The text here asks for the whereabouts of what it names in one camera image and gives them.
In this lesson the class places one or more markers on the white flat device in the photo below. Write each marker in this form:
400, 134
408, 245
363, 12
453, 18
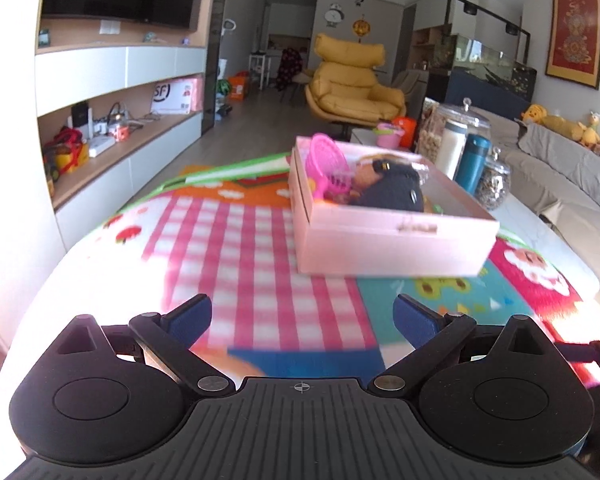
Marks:
101, 146

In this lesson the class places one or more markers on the yellow armchair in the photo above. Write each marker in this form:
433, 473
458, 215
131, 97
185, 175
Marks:
352, 90

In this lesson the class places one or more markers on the orange hanging ornament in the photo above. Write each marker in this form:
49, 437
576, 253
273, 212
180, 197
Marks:
360, 27

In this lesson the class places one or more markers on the orange box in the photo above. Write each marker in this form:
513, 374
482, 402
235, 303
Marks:
239, 87

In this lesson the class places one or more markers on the printed checkered play mat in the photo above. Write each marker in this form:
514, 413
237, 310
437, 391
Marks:
230, 240

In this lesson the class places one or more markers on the large glass snack jar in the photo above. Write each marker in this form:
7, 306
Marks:
432, 135

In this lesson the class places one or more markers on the white bottle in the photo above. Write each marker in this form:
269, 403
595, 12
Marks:
452, 152

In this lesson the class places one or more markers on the red and yellow toy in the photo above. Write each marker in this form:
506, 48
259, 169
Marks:
67, 152

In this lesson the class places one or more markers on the dark dotted cloth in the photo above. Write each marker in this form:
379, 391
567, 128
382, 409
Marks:
291, 67

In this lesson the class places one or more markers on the black framed fish tank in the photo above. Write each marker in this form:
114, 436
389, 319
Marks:
485, 75

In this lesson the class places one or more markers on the black plush toy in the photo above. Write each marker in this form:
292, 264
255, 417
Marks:
390, 187

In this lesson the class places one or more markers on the pink toy bowl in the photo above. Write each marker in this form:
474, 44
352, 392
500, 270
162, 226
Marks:
387, 136

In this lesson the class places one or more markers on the orange cup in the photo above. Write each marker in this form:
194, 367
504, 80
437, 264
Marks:
409, 130

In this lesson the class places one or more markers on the white rack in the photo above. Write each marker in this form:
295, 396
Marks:
259, 67

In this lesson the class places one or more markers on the yellow long-necked plush toy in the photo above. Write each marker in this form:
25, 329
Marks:
591, 132

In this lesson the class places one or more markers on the pink mesh toy basket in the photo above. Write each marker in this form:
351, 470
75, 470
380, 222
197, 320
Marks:
322, 155

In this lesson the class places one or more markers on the white wall clock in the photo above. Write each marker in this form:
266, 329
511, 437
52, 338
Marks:
334, 15

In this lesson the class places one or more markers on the yellow bear plush toy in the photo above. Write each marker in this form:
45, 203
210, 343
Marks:
550, 122

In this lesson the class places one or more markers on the framed red wall picture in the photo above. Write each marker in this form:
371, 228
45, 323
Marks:
575, 32

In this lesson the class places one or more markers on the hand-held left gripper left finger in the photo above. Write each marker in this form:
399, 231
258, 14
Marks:
190, 317

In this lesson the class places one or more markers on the small glass jar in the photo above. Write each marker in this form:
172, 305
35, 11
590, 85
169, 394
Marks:
495, 185

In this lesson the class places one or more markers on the grey covered sofa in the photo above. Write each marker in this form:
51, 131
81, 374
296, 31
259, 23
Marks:
570, 180

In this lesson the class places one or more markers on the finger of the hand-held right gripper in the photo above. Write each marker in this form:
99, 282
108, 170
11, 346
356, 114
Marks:
577, 352

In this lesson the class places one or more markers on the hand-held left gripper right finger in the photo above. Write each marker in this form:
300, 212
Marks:
415, 317

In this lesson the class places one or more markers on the pink cardboard box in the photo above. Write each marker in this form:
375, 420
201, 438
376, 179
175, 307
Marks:
380, 240

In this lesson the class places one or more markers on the white round fan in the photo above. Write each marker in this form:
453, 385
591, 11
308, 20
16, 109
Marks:
230, 27

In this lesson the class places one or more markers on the teal thermos bottle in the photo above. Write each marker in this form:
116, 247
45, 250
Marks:
472, 165

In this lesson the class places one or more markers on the pink and white carton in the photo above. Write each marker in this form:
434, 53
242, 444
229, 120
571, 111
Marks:
177, 96

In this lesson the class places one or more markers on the black router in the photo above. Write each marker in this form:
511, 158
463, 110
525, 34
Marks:
81, 117

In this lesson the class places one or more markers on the white wall cabinet unit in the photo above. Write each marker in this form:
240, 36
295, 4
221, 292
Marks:
10, 135

